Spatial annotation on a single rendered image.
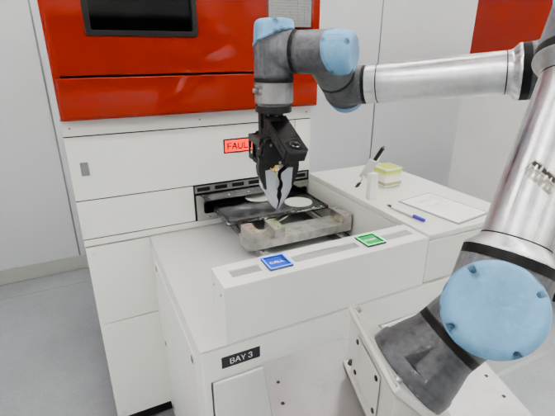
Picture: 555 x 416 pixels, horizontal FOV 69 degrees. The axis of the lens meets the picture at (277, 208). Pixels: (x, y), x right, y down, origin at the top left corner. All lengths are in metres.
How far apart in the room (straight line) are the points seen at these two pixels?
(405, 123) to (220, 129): 2.68
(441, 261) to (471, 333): 0.65
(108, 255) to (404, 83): 1.05
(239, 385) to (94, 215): 0.71
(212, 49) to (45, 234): 2.03
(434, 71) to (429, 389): 0.53
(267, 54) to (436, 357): 0.58
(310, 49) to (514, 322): 0.51
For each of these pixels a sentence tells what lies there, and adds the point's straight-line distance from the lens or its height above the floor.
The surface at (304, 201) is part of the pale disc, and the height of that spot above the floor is 0.90.
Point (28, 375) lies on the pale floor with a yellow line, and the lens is 2.33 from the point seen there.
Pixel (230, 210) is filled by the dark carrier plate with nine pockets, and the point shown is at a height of 0.90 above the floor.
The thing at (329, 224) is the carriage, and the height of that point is 0.88.
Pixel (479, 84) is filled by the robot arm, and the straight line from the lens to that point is 0.81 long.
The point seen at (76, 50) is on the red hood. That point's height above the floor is 1.40.
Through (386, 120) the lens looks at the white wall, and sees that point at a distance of 3.72.
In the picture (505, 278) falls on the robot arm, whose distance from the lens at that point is 0.54.
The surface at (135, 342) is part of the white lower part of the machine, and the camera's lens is 1.64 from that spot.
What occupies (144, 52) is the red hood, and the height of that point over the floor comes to 1.40.
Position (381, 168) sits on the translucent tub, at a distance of 1.42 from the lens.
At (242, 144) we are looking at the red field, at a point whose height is 1.10.
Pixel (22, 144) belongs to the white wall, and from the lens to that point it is 2.85.
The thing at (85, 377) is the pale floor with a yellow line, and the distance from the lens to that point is 2.20.
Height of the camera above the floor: 1.41
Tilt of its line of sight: 22 degrees down
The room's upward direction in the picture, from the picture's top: straight up
